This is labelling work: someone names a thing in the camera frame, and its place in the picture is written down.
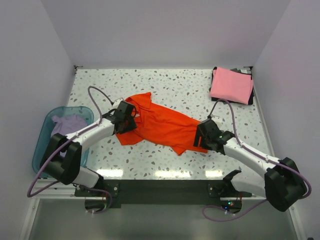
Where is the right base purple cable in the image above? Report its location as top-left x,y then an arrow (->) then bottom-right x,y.
201,198 -> 270,223

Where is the lavender t shirt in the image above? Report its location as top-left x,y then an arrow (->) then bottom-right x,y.
50,114 -> 88,158

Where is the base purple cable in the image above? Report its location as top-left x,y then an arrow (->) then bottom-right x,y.
201,198 -> 270,223
77,187 -> 115,215

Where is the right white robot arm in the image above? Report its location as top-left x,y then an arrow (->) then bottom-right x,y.
194,118 -> 310,212

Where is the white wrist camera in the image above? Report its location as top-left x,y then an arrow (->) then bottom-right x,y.
211,115 -> 223,128
112,98 -> 124,109

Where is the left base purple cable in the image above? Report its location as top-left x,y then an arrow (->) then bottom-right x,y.
77,187 -> 115,215

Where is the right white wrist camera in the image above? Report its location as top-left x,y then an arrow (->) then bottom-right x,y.
211,115 -> 223,128

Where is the orange t shirt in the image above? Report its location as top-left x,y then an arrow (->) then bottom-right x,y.
116,92 -> 208,156

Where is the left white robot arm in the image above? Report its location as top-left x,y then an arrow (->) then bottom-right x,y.
40,99 -> 137,196

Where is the teal plastic basket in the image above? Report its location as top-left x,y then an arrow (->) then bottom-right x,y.
32,106 -> 94,173

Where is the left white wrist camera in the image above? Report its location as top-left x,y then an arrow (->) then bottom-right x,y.
112,98 -> 124,109

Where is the pink folded t shirt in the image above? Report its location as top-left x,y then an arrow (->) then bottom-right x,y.
209,66 -> 254,105

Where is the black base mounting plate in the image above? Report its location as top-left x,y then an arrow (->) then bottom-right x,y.
74,179 -> 252,209

